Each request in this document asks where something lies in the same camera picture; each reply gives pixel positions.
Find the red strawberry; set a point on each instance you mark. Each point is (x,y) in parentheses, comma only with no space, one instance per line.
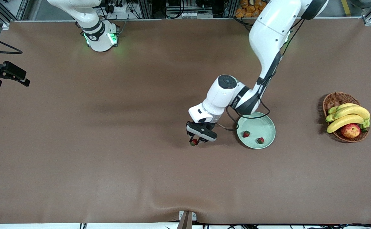
(246,134)
(260,140)
(194,142)

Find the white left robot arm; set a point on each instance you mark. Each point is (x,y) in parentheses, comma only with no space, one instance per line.
(268,31)

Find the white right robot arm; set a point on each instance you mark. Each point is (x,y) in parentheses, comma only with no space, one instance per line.
(101,43)

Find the pale green round plate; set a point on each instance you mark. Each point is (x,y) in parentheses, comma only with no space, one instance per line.
(261,127)

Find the brown table cover mat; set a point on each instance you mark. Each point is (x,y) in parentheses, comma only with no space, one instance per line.
(172,178)

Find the white power strip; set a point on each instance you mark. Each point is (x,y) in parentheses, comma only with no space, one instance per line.
(119,9)

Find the bag of orange buns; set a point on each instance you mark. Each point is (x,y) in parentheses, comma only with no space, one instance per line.
(249,9)

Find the brown wicker basket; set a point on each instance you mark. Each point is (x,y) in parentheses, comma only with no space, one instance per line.
(335,100)

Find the red yellow apple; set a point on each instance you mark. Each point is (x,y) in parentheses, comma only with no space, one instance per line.
(351,131)

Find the yellow banana bunch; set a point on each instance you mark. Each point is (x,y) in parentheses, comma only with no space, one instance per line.
(351,111)

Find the metal table edge bracket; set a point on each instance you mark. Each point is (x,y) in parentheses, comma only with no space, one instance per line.
(185,222)

